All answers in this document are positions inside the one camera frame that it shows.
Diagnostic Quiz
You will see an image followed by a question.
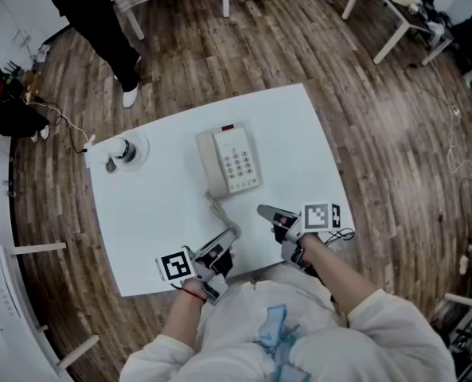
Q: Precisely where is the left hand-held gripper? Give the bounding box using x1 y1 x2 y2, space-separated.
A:
154 228 236 306

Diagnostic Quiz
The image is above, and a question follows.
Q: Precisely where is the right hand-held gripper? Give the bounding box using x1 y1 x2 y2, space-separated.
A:
256 202 342 272

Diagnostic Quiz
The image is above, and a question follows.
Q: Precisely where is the beige desk telephone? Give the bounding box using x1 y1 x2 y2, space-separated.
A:
194 121 264 240

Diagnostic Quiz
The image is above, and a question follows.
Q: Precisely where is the person's right forearm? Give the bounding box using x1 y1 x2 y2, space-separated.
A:
301 232 380 318

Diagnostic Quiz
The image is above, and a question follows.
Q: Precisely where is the person's left forearm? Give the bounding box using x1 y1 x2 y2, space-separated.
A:
159 288 207 345

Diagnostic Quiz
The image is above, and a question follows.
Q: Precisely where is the white work table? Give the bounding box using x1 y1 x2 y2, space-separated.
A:
84 83 356 297

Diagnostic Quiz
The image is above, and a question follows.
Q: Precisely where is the person's white smock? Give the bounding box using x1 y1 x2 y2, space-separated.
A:
118 279 458 382

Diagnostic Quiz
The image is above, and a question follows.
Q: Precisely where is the light blue ribbon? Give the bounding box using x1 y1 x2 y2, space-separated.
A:
255 304 312 382

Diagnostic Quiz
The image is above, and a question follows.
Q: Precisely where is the white lamp on clear base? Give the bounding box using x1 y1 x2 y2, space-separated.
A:
104 134 151 174

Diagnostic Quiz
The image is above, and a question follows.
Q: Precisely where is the white side table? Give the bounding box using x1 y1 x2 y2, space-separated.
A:
0 232 101 378

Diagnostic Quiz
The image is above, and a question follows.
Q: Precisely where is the dark-top table with white legs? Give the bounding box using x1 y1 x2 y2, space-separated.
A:
341 0 455 66

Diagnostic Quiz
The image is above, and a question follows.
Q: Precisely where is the black router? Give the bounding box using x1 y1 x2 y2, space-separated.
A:
4 60 24 80

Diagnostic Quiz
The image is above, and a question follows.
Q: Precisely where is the red string bracelet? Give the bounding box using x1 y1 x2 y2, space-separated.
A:
177 287 208 306

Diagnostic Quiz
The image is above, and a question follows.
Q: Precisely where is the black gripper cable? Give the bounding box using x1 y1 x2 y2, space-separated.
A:
322 228 357 247

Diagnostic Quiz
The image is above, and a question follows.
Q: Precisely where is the long white floor cable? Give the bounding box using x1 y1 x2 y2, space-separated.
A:
406 64 472 193

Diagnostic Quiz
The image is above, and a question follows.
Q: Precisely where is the thin white cable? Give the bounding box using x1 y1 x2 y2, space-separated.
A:
25 92 92 146

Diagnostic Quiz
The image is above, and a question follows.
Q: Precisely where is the thin black cable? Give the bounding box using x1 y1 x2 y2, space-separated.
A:
36 99 90 155

